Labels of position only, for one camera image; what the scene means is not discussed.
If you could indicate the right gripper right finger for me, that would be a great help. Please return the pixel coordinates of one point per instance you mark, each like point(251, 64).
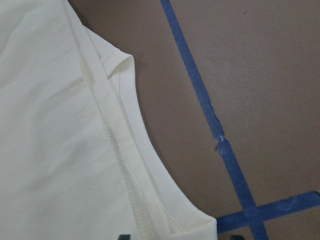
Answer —
point(236, 237)

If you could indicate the cream long-sleeve cat shirt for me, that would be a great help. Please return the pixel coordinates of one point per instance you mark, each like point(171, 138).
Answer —
point(76, 162)

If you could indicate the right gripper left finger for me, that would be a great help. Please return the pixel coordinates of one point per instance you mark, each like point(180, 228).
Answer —
point(124, 237)

